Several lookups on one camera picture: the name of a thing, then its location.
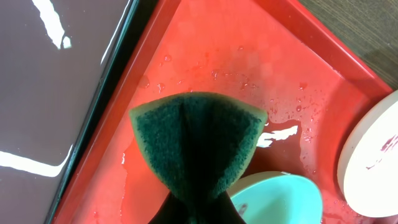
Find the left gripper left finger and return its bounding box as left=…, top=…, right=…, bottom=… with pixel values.
left=149, top=193, right=194, bottom=224

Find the light blue plate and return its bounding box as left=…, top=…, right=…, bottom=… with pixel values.
left=228, top=171, right=323, bottom=224

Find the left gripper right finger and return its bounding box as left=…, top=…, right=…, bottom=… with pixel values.
left=200, top=191, right=246, bottom=224

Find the red plastic tray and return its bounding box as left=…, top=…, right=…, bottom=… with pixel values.
left=54, top=1, right=392, bottom=223

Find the black tray with water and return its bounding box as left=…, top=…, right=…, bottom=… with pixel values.
left=1, top=0, right=157, bottom=223

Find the green yellow sponge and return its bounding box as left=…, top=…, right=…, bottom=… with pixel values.
left=129, top=92, right=267, bottom=205

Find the white plate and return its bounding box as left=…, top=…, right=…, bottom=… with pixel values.
left=337, top=91, right=397, bottom=218

